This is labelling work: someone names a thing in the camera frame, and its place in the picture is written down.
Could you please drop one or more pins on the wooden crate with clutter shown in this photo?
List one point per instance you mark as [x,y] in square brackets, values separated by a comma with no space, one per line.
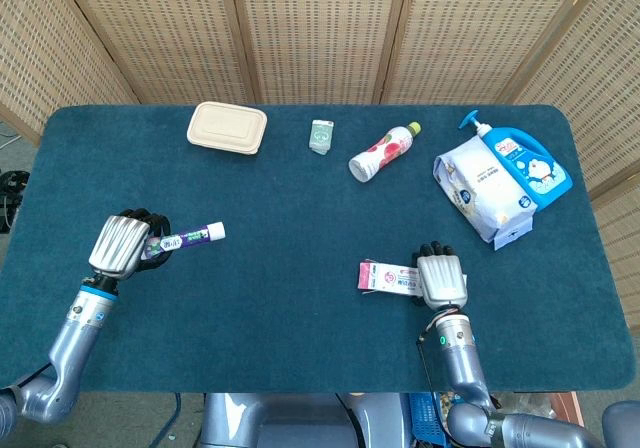
[567,405]

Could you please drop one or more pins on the white pink toothpaste box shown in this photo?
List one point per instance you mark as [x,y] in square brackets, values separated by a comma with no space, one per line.
[387,278]

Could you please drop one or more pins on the teal table cloth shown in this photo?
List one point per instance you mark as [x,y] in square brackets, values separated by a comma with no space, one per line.
[280,218]

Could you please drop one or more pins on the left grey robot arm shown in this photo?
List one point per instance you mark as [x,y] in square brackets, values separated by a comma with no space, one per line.
[70,348]

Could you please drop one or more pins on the blue plastic basket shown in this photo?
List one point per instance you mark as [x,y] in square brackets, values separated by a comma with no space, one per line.
[425,415]

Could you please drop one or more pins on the woven bamboo folding screen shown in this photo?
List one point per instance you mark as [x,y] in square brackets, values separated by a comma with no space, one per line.
[320,33]

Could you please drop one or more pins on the grey robot torso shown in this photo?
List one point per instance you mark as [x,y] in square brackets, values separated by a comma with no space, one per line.
[300,420]

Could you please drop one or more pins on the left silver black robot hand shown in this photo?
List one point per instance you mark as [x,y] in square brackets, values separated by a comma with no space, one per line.
[117,243]

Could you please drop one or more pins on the blue pump detergent bottle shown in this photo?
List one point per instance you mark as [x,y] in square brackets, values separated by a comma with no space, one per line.
[530,168]

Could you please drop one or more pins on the black floor equipment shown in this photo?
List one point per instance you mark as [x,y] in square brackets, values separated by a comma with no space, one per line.
[12,193]

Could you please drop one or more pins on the beige lidded food container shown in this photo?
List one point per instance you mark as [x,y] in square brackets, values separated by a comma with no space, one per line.
[227,128]

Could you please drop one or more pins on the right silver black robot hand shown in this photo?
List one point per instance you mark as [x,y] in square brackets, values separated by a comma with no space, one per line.
[442,278]

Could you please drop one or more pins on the small green tissue packet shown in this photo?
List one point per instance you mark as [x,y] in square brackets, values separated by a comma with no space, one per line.
[320,135]

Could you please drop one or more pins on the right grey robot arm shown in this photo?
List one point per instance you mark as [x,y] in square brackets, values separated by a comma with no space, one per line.
[462,363]

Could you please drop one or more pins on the white paper towel pack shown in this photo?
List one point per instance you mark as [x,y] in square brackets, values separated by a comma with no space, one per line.
[480,188]

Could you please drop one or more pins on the plastic bottle with peach label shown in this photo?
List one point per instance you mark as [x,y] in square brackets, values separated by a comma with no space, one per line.
[382,153]

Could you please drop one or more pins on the purple white toothpaste tube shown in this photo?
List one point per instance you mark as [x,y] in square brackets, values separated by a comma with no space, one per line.
[187,238]

